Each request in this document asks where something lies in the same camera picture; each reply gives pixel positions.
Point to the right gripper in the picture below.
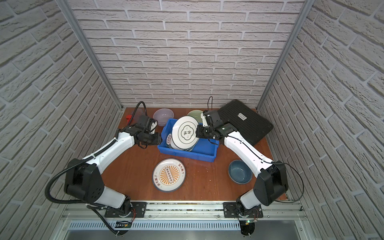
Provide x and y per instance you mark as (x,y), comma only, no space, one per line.
(200,132)

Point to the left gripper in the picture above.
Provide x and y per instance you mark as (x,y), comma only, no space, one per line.
(153,139)

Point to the light green bowl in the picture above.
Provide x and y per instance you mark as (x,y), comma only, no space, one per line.
(196,114)

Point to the lavender bowl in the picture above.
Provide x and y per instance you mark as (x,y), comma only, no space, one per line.
(162,116)

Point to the green rimmed white plate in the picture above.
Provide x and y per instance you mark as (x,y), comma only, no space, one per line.
(169,141)

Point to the orange sunburst white plate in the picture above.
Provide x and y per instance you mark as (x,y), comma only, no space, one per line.
(169,175)

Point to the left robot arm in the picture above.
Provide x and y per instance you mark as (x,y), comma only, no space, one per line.
(84,178)

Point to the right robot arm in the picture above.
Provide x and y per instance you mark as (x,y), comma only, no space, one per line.
(271,176)

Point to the blue plastic bin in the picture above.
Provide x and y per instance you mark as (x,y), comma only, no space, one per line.
(204,150)

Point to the red pipe wrench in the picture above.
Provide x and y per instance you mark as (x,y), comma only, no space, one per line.
(128,118)

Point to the black tool case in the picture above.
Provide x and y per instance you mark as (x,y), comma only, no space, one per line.
(252,126)

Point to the grey blue bowl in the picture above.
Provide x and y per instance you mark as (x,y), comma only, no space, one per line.
(239,172)

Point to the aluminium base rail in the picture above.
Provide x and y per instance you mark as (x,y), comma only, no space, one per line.
(201,216)

